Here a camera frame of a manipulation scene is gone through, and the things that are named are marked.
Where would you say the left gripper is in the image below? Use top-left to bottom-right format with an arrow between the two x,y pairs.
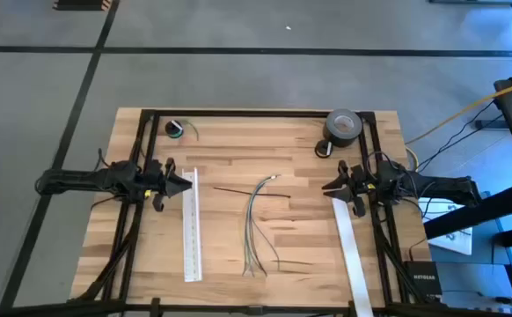
143,157 -> 194,213

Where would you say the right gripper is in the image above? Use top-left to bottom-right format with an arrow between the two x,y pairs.
321,160 -> 378,218

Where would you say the white slotted cable duct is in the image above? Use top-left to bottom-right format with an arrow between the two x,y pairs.
180,166 -> 204,283

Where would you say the black zip tie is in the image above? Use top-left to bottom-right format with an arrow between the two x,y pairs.
213,187 -> 292,198

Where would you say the white duct cover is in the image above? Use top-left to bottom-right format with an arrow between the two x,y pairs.
331,196 -> 375,317

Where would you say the white cable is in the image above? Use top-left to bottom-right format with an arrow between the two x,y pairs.
243,174 -> 282,276

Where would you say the bundle of coloured wires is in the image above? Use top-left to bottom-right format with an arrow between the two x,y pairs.
242,174 -> 282,276

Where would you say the green cable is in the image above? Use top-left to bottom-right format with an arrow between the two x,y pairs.
244,174 -> 282,277

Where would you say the white paper with markers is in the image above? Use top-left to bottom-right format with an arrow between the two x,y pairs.
417,196 -> 475,256

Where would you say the black orange floor object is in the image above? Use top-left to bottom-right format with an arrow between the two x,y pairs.
52,0 -> 113,11

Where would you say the black metal base bar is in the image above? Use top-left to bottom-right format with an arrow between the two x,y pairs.
427,0 -> 512,7

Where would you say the grey duct tape roll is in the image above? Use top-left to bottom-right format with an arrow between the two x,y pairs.
323,107 -> 364,149

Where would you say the green wire spool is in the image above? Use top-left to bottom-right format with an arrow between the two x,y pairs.
164,118 -> 201,143

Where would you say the black aluminium table frame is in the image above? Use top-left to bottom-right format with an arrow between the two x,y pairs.
0,108 -> 512,317

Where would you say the black network switch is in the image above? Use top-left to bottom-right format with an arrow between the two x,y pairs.
404,260 -> 443,298

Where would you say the yellow room cable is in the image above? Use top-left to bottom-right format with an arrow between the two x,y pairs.
404,77 -> 512,172

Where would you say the black floor cable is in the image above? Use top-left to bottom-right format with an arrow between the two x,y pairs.
417,113 -> 506,173
416,100 -> 497,172

